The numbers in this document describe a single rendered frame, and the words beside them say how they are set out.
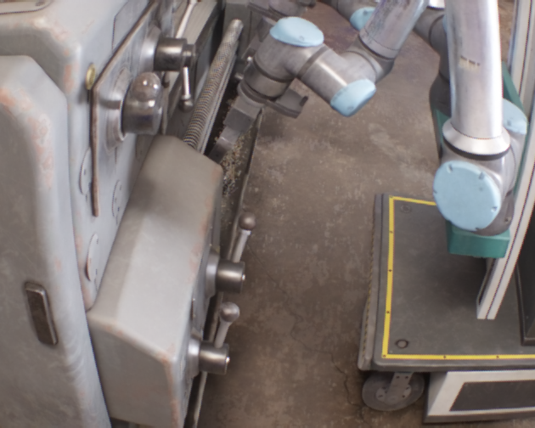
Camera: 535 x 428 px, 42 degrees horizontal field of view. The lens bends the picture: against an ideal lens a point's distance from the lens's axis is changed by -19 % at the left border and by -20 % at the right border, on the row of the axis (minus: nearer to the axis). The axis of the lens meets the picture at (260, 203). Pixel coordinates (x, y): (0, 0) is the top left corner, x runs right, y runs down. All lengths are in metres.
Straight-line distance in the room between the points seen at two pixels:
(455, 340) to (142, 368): 0.95
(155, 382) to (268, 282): 1.29
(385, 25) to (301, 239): 1.30
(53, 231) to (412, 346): 1.15
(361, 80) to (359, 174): 1.55
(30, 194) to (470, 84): 0.76
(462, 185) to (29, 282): 0.76
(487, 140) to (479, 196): 0.10
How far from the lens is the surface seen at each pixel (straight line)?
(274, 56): 1.47
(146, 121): 1.07
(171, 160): 1.49
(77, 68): 0.93
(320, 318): 2.39
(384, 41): 1.51
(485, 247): 1.63
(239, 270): 1.49
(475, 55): 1.27
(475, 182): 1.34
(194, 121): 1.78
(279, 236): 2.65
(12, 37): 0.93
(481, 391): 1.99
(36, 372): 1.17
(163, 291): 1.26
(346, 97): 1.44
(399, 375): 1.98
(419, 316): 1.98
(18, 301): 1.05
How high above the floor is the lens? 1.67
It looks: 37 degrees down
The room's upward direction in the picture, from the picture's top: 5 degrees clockwise
